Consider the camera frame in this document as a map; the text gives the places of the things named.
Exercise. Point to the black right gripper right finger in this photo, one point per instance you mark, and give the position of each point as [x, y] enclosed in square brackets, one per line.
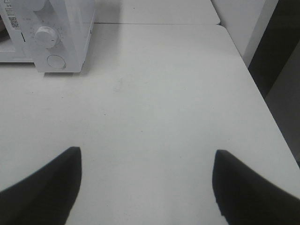
[246, 198]

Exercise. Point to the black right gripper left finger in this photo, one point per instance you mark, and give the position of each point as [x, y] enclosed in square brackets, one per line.
[47, 196]

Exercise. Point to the round white door button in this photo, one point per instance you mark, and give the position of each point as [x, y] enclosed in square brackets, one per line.
[56, 62]

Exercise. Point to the white timer knob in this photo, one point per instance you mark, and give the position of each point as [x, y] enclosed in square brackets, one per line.
[46, 37]

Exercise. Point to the white microwave oven body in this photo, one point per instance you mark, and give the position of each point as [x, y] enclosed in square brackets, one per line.
[73, 21]

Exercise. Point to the white upper power knob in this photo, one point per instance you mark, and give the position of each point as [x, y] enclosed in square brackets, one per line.
[37, 5]

